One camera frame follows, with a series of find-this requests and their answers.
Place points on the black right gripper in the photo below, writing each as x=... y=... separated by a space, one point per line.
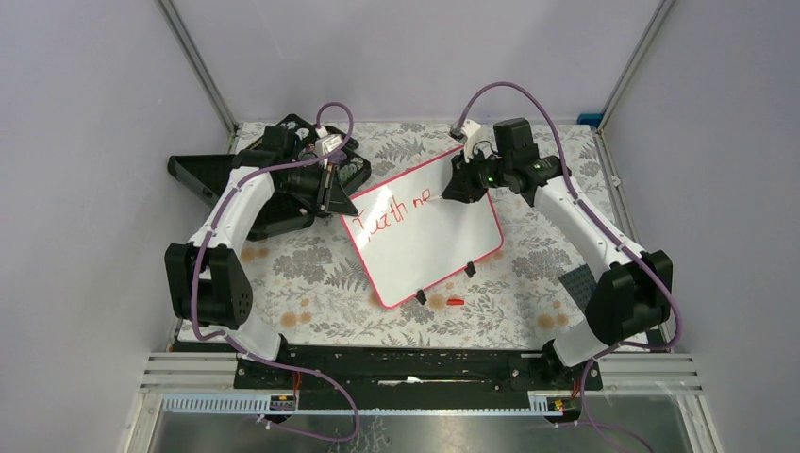
x=461 y=186

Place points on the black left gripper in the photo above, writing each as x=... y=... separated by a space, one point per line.
x=330 y=196

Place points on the pink framed whiteboard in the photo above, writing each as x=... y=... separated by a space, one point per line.
x=407 y=245

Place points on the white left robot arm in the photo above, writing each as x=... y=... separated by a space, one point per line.
x=281 y=184

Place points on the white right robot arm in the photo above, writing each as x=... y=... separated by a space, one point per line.
x=632 y=286

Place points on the blue block in corner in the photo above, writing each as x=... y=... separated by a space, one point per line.
x=590 y=119

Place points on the dark grey lego baseplate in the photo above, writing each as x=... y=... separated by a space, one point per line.
x=579 y=284

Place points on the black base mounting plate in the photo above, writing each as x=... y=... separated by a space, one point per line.
x=407 y=379

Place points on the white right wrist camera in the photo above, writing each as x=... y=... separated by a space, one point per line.
x=468 y=133

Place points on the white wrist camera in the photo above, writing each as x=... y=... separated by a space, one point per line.
x=328 y=144
x=468 y=133

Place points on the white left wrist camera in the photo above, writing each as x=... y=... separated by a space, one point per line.
x=328 y=144

